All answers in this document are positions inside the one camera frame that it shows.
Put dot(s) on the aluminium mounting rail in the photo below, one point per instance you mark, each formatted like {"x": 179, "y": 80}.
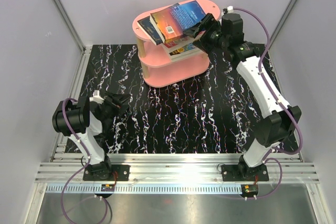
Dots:
{"x": 189, "y": 174}

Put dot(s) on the blue orange book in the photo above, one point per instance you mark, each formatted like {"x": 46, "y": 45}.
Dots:
{"x": 189, "y": 14}

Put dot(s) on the black yellow treehouse book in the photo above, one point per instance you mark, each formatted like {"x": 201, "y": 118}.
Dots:
{"x": 185, "y": 48}

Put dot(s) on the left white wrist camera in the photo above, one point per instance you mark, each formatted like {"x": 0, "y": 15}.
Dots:
{"x": 96, "y": 97}

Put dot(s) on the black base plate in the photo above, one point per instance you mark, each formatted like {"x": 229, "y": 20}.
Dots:
{"x": 236, "y": 173}
{"x": 101, "y": 172}

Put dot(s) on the black marble pattern mat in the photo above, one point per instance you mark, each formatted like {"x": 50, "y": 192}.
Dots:
{"x": 210, "y": 113}

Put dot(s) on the red 13-storey treehouse book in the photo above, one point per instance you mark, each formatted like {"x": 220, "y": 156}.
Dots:
{"x": 173, "y": 45}

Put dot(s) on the dark blue book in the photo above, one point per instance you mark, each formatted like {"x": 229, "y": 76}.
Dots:
{"x": 149, "y": 30}

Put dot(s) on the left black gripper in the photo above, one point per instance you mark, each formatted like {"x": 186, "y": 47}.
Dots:
{"x": 120, "y": 99}

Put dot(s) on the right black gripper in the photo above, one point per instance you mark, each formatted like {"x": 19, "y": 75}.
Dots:
{"x": 207, "y": 22}

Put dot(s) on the pink three-tier shelf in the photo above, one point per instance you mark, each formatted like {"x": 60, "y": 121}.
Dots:
{"x": 158, "y": 69}

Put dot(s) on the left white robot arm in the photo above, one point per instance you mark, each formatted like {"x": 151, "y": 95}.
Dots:
{"x": 82, "y": 119}

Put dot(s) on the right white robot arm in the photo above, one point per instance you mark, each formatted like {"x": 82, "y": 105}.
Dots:
{"x": 279, "y": 118}

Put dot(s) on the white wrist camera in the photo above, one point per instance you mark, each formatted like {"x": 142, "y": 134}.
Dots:
{"x": 96, "y": 97}
{"x": 228, "y": 10}

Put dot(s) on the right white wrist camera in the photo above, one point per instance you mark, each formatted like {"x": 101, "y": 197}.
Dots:
{"x": 228, "y": 10}

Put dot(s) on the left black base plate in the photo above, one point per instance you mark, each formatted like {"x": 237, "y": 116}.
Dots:
{"x": 101, "y": 172}

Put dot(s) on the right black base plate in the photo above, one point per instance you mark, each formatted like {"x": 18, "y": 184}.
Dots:
{"x": 236, "y": 173}

